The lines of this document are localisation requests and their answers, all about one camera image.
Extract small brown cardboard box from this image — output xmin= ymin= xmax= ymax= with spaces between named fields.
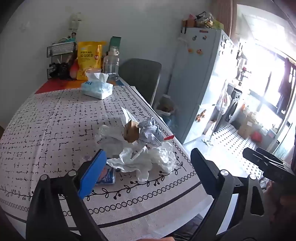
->
xmin=124 ymin=120 xmax=140 ymax=143

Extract person's right hand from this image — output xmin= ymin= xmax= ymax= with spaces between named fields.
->
xmin=264 ymin=181 xmax=296 ymax=232

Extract cluster of orange fridge magnets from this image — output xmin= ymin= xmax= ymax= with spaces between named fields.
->
xmin=195 ymin=109 xmax=208 ymax=121

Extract large cardboard box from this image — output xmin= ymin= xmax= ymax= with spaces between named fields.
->
xmin=238 ymin=116 xmax=255 ymax=139

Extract brown box on refrigerator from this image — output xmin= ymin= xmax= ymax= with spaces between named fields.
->
xmin=181 ymin=19 xmax=197 ymax=29

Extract hanging dark clothes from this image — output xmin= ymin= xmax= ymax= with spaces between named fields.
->
xmin=276 ymin=58 xmax=296 ymax=112

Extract white refrigerator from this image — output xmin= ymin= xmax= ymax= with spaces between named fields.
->
xmin=168 ymin=29 xmax=235 ymax=144

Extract clear bag of plastic bottles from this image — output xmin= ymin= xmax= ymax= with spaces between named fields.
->
xmin=162 ymin=113 xmax=179 ymax=131

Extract blue printed wrapper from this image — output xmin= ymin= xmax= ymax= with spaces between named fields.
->
xmin=96 ymin=163 xmax=116 ymax=186

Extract white plastic bag with rubbish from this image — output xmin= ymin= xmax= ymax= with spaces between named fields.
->
xmin=156 ymin=94 xmax=178 ymax=116

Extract white tissue paper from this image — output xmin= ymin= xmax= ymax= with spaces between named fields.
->
xmin=106 ymin=141 xmax=177 ymax=182

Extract black wire rack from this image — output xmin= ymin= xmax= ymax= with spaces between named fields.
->
xmin=46 ymin=42 xmax=78 ymax=80

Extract silver foil bag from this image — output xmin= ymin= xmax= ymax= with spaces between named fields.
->
xmin=137 ymin=117 xmax=166 ymax=149

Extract brown curtain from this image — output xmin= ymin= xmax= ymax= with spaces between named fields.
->
xmin=214 ymin=0 xmax=238 ymax=37

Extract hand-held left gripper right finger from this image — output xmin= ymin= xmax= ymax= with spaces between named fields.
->
xmin=190 ymin=148 xmax=272 ymax=241

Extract person's leg in grey pants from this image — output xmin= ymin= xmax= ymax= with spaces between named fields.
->
xmin=173 ymin=214 xmax=204 ymax=241

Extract white paper sheet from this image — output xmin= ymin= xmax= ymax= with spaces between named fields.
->
xmin=120 ymin=106 xmax=136 ymax=123

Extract clear plastic bottle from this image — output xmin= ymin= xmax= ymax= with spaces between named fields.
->
xmin=102 ymin=46 xmax=120 ymax=80

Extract clear plastic cover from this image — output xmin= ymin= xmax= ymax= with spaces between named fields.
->
xmin=216 ymin=89 xmax=232 ymax=114

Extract yellow snack bag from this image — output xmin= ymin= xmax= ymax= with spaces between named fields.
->
xmin=76 ymin=41 xmax=103 ymax=80

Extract orange round object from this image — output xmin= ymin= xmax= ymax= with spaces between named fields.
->
xmin=69 ymin=59 xmax=80 ymax=79

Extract white wall fixture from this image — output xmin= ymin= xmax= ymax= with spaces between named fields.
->
xmin=68 ymin=13 xmax=82 ymax=33

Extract blue white tissue pack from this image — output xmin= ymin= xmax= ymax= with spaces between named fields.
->
xmin=80 ymin=72 xmax=114 ymax=100

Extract green carton box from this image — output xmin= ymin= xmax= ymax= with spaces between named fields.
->
xmin=109 ymin=36 xmax=122 ymax=56

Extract grey chair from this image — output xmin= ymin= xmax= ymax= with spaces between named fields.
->
xmin=118 ymin=58 xmax=162 ymax=106

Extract orange red table mat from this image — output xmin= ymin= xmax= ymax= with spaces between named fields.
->
xmin=35 ymin=77 xmax=126 ymax=94

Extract white mop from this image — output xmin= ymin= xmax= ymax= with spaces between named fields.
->
xmin=201 ymin=109 xmax=223 ymax=146

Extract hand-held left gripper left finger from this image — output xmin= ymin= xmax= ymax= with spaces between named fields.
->
xmin=25 ymin=148 xmax=108 ymax=241

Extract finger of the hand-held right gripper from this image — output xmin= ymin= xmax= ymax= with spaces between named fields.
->
xmin=243 ymin=148 xmax=270 ymax=168
xmin=255 ymin=147 xmax=289 ymax=164

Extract pile of bags on refrigerator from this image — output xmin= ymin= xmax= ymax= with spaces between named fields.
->
xmin=195 ymin=11 xmax=224 ymax=30

